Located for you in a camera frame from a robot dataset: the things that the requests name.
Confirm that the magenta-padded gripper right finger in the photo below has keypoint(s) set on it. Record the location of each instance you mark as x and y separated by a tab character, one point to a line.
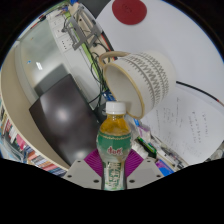
145	171

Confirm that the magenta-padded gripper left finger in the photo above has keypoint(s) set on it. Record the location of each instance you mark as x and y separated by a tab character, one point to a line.
80	171

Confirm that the green-labelled plastic drink bottle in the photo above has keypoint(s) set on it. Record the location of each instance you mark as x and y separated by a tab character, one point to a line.
114	143

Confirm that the blue tissue box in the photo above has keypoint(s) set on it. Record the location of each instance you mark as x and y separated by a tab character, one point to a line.
165	167

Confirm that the black computer monitor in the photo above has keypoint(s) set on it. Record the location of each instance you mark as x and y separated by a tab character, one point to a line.
65	120

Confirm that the white handwritten paper sheet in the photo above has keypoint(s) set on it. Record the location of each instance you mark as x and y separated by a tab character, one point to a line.
186	130

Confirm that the wooden shelf with books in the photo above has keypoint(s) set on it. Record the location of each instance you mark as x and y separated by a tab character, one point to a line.
20	133

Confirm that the white patterned ceramic cup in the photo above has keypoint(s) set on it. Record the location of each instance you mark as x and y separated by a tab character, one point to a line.
150	76

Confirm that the thin dark pen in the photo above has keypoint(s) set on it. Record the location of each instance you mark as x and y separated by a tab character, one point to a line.
200	90

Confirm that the frosted glass partition panel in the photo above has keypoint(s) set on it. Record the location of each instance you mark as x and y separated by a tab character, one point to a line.
43	60

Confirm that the grey metal laptop stand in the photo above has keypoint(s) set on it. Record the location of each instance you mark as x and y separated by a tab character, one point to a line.
81	28

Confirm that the flat round red coaster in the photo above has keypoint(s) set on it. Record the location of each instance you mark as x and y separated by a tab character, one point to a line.
129	10

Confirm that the white wall socket row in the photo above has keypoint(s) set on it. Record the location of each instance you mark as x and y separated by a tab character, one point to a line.
63	35

